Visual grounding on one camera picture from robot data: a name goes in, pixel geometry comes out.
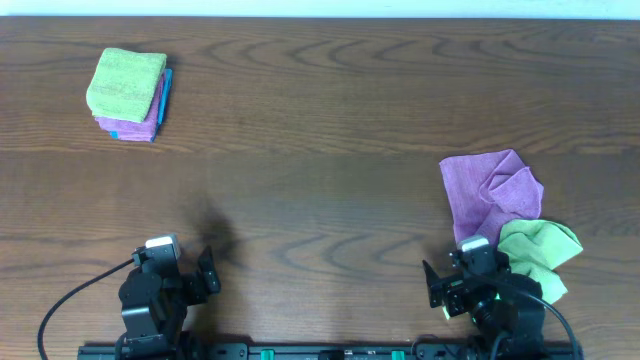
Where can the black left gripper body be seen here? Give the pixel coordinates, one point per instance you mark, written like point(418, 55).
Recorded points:
point(198, 282)

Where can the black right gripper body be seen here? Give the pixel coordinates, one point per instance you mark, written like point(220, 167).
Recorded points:
point(456, 301)

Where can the purple microfiber cloth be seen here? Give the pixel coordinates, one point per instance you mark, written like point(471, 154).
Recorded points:
point(486, 191)

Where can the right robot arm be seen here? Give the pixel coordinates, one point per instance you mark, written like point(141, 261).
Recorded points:
point(504, 307)

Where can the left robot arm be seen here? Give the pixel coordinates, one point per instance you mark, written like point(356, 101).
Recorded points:
point(155, 298)

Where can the crumpled green microfiber cloth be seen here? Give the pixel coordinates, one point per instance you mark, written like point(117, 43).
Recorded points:
point(536, 248)

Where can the folded purple cloth in stack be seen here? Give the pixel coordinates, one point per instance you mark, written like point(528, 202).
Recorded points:
point(133, 131)

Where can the folded blue cloth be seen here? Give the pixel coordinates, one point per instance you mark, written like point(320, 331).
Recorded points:
point(164, 101)

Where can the folded green cloth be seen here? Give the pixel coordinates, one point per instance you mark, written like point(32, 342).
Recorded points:
point(124, 84)

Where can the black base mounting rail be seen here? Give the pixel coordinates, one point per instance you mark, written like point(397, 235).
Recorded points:
point(241, 351)

